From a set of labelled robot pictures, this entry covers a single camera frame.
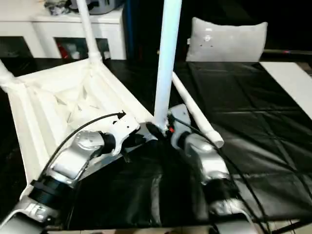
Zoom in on thin black bar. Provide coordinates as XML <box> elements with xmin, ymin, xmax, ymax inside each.
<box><xmin>263</xmin><ymin>49</ymin><xmax>312</xmax><ymax>55</ymax></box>

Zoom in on white low table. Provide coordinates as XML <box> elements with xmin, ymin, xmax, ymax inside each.
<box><xmin>259</xmin><ymin>62</ymin><xmax>312</xmax><ymax>115</ymax></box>

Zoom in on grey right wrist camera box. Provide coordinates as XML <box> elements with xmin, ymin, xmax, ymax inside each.
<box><xmin>168</xmin><ymin>103</ymin><xmax>192</xmax><ymax>126</ymax></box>

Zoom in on black metal table frame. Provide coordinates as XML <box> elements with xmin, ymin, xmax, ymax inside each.
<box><xmin>272</xmin><ymin>218</ymin><xmax>302</xmax><ymax>234</ymax></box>

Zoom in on white plastic table top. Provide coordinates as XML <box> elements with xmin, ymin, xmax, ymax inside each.
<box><xmin>0</xmin><ymin>59</ymin><xmax>161</xmax><ymax>204</ymax></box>

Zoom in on white plastic table leg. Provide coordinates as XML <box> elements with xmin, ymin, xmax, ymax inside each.
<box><xmin>77</xmin><ymin>0</ymin><xmax>103</xmax><ymax>64</ymax></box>
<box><xmin>0</xmin><ymin>59</ymin><xmax>16</xmax><ymax>88</ymax></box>
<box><xmin>172</xmin><ymin>71</ymin><xmax>224</xmax><ymax>149</ymax></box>
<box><xmin>154</xmin><ymin>0</ymin><xmax>182</xmax><ymax>137</ymax></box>

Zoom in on black sofa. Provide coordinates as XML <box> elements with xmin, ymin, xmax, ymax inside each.
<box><xmin>124</xmin><ymin>0</ymin><xmax>312</xmax><ymax>61</ymax></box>

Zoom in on white cabinet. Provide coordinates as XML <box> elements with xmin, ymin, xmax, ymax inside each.
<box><xmin>0</xmin><ymin>6</ymin><xmax>127</xmax><ymax>60</ymax></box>

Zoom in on grey bag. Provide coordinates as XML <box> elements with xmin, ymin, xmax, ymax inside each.
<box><xmin>70</xmin><ymin>0</ymin><xmax>125</xmax><ymax>14</ymax></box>

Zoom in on grey cushion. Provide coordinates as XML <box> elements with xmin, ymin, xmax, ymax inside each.
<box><xmin>185</xmin><ymin>17</ymin><xmax>268</xmax><ymax>62</ymax></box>

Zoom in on black table mat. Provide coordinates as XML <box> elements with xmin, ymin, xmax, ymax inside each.
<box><xmin>0</xmin><ymin>57</ymin><xmax>312</xmax><ymax>230</ymax></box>

